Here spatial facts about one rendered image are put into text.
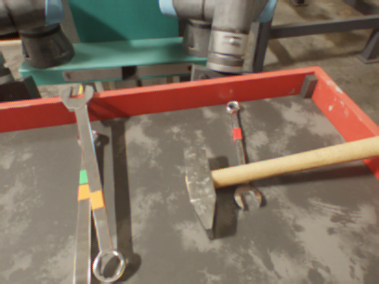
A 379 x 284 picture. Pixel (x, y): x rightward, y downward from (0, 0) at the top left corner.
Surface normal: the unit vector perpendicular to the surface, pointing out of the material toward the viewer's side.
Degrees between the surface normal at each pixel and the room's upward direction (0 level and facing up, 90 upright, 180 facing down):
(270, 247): 0
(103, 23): 90
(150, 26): 90
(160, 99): 90
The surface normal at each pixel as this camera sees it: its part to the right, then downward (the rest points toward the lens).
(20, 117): 0.19, 0.70
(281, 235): 0.00, -0.70
